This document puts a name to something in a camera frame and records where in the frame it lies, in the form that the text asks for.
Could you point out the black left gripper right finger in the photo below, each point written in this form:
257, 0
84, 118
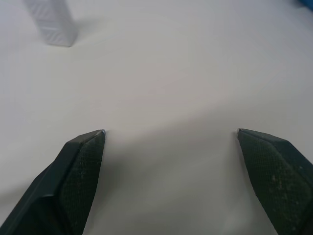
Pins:
278, 181

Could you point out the blue bin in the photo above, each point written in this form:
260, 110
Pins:
306, 3

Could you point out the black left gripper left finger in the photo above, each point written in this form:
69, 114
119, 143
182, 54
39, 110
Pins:
63, 186

